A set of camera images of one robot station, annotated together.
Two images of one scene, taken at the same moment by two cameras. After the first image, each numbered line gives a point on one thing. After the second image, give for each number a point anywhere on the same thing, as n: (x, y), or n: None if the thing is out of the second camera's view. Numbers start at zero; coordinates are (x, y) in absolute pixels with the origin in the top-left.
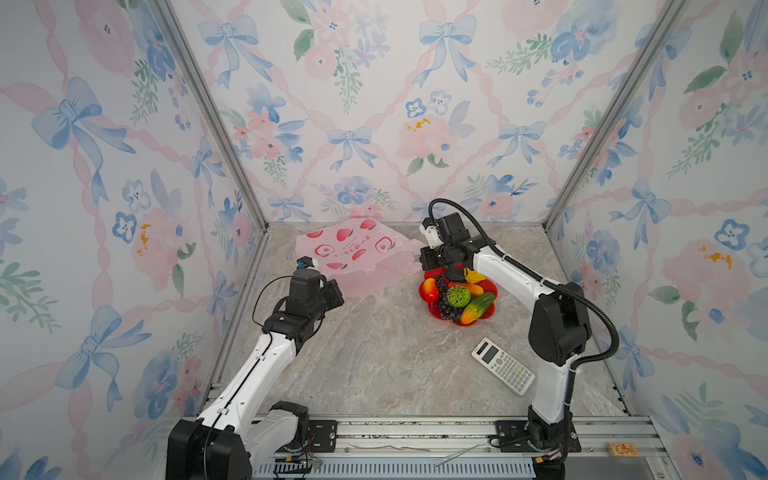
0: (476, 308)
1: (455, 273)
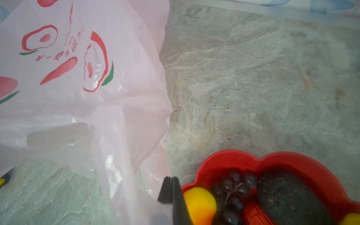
0: None
1: (289, 198)
